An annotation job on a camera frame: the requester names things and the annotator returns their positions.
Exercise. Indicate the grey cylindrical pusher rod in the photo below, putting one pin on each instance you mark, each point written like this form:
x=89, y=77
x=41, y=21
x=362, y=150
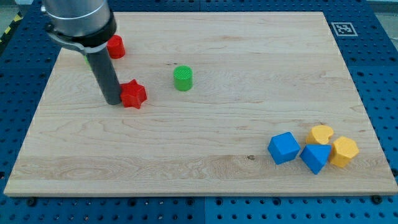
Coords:
x=105, y=75

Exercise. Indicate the red cylinder block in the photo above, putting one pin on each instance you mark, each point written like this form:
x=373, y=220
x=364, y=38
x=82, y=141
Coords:
x=115, y=47

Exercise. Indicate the red star block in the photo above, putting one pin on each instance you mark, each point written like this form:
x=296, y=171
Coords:
x=133, y=94

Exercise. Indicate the green cylinder block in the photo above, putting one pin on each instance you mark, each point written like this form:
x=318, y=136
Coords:
x=183, y=78

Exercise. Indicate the blue cube block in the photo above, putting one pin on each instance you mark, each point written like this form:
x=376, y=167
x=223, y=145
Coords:
x=283, y=148

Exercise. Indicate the yellow heart block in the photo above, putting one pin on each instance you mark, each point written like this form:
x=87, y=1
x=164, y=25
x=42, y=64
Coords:
x=320, y=134

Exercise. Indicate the blue triangle block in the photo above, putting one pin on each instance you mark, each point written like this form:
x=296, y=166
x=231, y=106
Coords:
x=315, y=156

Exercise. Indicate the white fiducial marker tag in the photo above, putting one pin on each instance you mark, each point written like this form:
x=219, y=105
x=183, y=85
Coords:
x=344, y=29

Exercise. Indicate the yellow hexagon block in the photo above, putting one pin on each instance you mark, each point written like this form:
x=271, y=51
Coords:
x=343, y=151

